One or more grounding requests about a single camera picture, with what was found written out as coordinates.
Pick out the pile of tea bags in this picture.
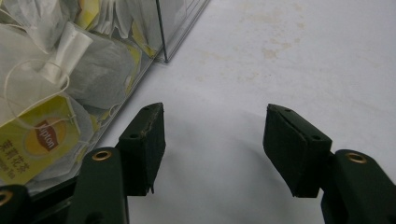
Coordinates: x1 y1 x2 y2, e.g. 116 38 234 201
0 0 188 188

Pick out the white table mat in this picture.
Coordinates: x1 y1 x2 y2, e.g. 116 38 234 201
92 0 396 224

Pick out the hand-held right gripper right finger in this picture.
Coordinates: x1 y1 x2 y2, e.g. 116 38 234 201
262 103 333 199

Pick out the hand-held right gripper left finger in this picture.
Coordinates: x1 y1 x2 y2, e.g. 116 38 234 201
115 102 167 198

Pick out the clear plastic box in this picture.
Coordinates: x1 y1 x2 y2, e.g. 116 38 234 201
0 0 212 196

